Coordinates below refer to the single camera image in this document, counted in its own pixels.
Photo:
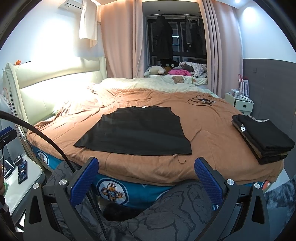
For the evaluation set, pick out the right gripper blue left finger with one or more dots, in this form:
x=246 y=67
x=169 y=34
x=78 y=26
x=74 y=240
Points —
x=82 y=180

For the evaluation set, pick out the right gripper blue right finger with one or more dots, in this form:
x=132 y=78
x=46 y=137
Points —
x=211 y=180

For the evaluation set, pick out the black sleeveless shirt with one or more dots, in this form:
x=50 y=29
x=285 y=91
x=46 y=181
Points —
x=150 y=131

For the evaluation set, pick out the stack of folded dark clothes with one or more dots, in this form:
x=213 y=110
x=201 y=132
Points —
x=268 y=143

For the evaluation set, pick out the blue patterned bed sheet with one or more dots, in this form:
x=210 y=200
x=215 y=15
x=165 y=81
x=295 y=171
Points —
x=115 y=187

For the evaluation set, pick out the smartphone with lit screen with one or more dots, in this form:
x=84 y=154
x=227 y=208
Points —
x=22 y=172

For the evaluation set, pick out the white side table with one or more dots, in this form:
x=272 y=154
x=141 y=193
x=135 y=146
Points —
x=17 y=194

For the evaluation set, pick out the grey lion print trousers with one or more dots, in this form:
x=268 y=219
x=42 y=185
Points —
x=179 y=214

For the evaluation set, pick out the cream padded headboard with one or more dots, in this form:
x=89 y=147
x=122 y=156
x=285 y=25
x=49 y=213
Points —
x=37 y=89

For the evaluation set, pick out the brown bed blanket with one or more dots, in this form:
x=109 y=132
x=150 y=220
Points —
x=203 y=117

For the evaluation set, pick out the white nightstand right of bed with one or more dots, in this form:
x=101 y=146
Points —
x=243 y=105

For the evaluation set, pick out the cream bed sheet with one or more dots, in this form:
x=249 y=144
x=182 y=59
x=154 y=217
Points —
x=163 y=83

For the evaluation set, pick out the striped gift bag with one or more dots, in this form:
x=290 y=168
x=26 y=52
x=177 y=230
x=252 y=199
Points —
x=243 y=86

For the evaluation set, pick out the brown teddy bear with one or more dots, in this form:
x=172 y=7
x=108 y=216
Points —
x=178 y=79

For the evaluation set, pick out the pink garment on bed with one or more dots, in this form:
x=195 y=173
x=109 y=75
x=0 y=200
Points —
x=181 y=72

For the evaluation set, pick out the cream plush toy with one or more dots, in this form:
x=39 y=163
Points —
x=154 y=70

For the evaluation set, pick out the white hanging garment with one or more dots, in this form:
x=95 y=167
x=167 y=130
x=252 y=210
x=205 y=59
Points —
x=88 y=22

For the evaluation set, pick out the dark hanging coat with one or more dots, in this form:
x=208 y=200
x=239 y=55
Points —
x=163 y=34

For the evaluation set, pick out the left pink curtain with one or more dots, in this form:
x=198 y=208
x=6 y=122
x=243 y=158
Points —
x=123 y=38

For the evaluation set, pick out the pink curtain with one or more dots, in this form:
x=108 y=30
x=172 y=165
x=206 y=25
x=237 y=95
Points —
x=123 y=38
x=223 y=45

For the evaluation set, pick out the right pink curtain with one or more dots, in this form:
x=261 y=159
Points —
x=223 y=45

